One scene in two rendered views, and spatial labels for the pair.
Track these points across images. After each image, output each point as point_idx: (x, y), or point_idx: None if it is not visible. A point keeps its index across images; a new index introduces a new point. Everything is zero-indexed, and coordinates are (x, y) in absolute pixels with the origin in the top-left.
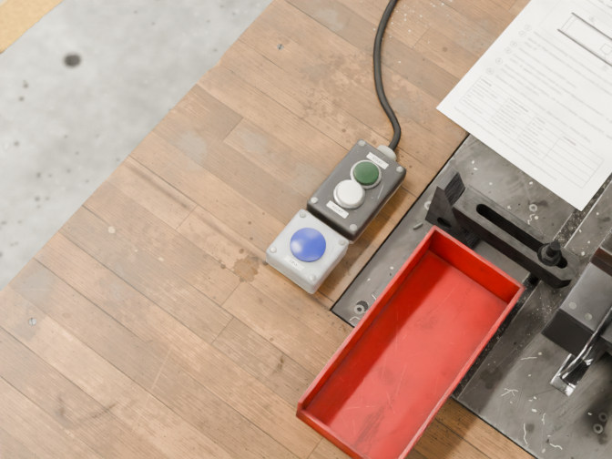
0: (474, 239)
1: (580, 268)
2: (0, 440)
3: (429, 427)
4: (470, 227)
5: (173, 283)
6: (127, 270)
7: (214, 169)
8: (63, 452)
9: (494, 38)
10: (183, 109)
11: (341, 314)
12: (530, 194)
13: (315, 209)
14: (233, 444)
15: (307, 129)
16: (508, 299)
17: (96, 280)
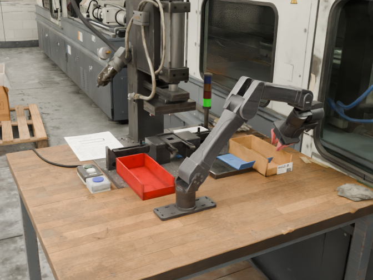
0: None
1: None
2: (95, 252)
3: None
4: (121, 155)
5: (80, 209)
6: (66, 215)
7: (53, 194)
8: (112, 241)
9: (71, 150)
10: (26, 194)
11: (121, 187)
12: None
13: (88, 177)
14: (141, 211)
15: (61, 178)
16: (143, 163)
17: (62, 221)
